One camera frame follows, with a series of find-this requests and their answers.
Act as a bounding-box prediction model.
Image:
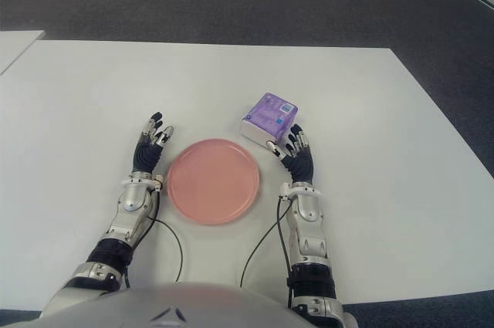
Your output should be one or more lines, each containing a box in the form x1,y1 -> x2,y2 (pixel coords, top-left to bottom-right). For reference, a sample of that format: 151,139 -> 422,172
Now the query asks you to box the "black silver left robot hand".
130,111 -> 175,174

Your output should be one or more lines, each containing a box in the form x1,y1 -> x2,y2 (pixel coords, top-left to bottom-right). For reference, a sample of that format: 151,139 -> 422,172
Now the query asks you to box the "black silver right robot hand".
266,123 -> 316,183

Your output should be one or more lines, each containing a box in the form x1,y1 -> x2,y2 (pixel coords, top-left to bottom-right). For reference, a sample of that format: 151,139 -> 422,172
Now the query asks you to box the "purple tissue paper pack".
238,92 -> 300,148

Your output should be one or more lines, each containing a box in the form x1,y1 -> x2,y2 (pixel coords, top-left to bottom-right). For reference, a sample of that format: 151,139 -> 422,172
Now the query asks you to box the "pink round plate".
166,137 -> 260,225

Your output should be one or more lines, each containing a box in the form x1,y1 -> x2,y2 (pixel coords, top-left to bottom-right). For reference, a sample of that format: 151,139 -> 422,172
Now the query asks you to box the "grey robot torso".
0,282 -> 298,328

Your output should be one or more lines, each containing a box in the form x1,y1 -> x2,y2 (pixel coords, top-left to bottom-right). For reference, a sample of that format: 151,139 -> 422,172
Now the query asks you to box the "small white table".
0,29 -> 46,76

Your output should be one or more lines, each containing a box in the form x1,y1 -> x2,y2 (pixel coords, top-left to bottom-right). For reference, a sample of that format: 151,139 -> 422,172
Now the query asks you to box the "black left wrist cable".
123,184 -> 184,286

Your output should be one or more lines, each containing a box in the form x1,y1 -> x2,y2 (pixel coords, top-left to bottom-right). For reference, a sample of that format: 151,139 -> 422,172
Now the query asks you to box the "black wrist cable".
239,196 -> 295,309
123,184 -> 184,286

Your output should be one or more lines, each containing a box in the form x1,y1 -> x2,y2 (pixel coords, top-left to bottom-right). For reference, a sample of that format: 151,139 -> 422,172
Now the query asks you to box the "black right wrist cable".
239,196 -> 295,309

